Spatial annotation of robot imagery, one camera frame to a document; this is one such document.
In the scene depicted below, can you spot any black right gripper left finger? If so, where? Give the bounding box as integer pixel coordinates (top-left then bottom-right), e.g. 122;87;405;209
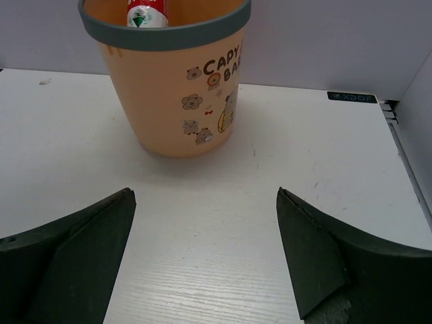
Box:
1;188;136;323

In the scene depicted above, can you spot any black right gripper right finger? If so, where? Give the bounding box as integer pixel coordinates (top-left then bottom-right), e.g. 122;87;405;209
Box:
276;188;431;323

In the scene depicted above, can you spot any clear bottle red label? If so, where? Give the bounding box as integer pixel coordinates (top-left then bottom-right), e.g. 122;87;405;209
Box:
127;0;168;28

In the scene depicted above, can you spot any orange plastic bin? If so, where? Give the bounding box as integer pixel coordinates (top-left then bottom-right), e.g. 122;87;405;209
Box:
78;1;252;157

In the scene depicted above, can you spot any right blue table label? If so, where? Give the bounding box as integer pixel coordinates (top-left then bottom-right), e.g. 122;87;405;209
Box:
327;91;378;104

